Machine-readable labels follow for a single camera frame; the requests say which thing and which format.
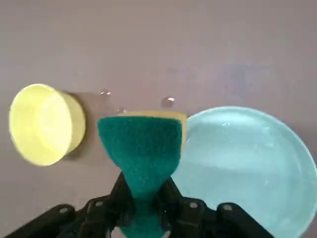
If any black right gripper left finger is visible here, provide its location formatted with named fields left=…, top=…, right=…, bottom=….
left=0, top=171, right=137, bottom=238

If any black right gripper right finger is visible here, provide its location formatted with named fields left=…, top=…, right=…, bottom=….
left=153, top=177, right=273, bottom=238

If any green and yellow sponge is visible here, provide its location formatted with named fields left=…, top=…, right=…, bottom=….
left=97, top=111, right=188, bottom=238

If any pale green plate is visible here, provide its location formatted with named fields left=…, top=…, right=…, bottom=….
left=170, top=106, right=317, bottom=238

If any small yellow bowl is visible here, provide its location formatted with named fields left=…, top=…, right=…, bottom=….
left=9, top=83, right=87, bottom=167

